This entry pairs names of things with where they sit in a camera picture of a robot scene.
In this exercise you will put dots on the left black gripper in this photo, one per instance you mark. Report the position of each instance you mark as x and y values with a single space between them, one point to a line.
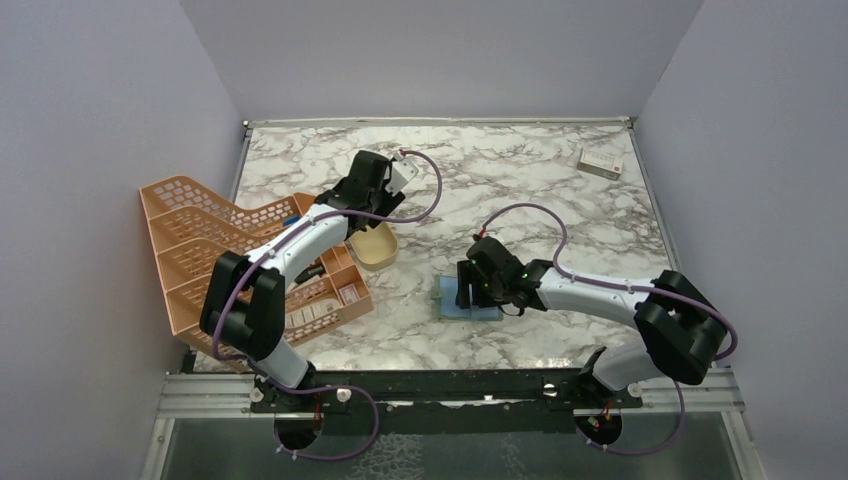
388 201

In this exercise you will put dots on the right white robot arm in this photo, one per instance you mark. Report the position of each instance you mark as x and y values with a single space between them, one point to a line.
680 332

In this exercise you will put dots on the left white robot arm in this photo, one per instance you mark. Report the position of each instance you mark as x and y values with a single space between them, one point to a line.
244 307

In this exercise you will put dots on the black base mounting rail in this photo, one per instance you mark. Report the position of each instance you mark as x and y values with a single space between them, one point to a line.
434 402

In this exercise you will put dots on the peach plastic file organizer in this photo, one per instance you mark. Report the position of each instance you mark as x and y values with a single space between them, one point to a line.
191 226

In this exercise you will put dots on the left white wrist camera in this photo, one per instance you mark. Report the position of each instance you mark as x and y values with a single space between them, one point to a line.
399 174

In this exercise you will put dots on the tan oval card tray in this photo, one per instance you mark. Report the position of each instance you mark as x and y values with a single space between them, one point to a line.
375 248

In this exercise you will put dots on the green card holder wallet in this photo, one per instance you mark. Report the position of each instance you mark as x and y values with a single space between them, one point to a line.
451 302

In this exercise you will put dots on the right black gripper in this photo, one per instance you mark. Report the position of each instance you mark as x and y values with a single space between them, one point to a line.
467 272

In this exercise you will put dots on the white red small box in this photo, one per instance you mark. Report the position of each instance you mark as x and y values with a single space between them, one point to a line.
600 164

